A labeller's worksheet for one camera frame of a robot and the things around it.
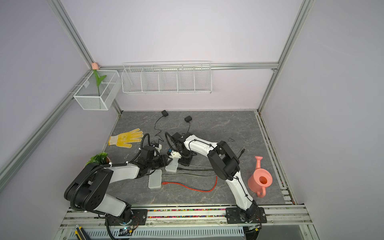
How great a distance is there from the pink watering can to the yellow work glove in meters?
0.77

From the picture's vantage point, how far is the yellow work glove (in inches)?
40.9

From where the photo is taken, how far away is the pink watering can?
743 millimetres
